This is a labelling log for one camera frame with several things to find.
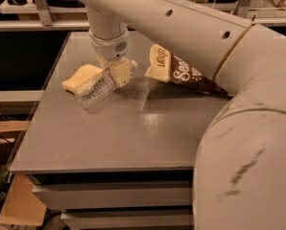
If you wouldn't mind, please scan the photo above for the grey drawer cabinet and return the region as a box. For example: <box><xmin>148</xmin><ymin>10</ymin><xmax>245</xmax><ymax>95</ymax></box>
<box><xmin>32</xmin><ymin>168</ymin><xmax>195</xmax><ymax>230</ymax></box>

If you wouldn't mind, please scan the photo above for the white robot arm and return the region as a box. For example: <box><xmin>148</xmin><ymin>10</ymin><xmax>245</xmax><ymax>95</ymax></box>
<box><xmin>79</xmin><ymin>0</ymin><xmax>286</xmax><ymax>230</ymax></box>

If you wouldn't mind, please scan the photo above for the brown sea salt chip bag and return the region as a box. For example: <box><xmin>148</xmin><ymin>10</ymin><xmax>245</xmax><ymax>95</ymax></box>
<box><xmin>145</xmin><ymin>44</ymin><xmax>227</xmax><ymax>96</ymax></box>

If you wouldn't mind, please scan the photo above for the metal shelf rail frame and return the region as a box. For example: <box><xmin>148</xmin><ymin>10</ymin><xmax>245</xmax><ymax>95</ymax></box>
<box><xmin>0</xmin><ymin>0</ymin><xmax>286</xmax><ymax>32</ymax></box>

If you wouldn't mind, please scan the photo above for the clear plastic water bottle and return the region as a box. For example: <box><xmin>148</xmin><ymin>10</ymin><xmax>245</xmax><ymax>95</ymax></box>
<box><xmin>73</xmin><ymin>59</ymin><xmax>139</xmax><ymax>110</ymax></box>

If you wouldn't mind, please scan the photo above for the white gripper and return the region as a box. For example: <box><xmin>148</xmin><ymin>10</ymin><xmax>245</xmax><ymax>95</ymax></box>
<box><xmin>88</xmin><ymin>27</ymin><xmax>131</xmax><ymax>88</ymax></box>

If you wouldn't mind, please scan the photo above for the brown cardboard box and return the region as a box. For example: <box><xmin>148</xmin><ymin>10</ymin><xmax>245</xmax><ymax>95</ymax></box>
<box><xmin>0</xmin><ymin>174</ymin><xmax>46</xmax><ymax>230</ymax></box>

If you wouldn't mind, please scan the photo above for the yellow sponge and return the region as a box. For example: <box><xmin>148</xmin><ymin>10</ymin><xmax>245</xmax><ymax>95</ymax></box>
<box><xmin>61</xmin><ymin>64</ymin><xmax>103</xmax><ymax>92</ymax></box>

